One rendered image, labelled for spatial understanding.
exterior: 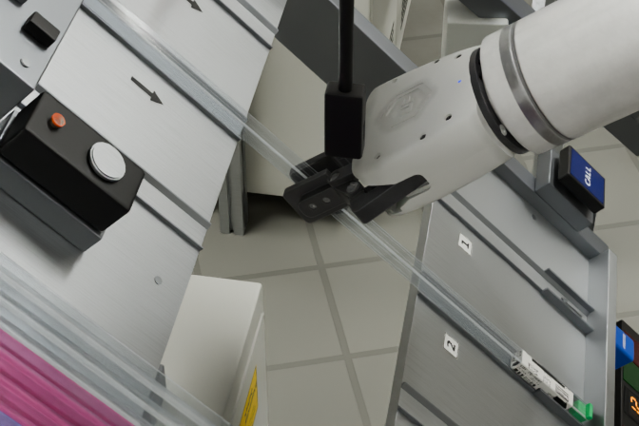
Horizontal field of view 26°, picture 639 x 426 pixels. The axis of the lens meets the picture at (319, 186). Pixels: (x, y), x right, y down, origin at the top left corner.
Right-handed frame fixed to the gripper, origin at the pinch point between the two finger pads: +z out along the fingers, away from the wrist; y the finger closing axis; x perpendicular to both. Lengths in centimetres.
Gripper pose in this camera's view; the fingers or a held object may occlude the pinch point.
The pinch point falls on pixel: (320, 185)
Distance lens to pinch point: 97.5
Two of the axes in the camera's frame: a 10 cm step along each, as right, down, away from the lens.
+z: -7.8, 3.7, 5.0
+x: 6.0, 6.7, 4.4
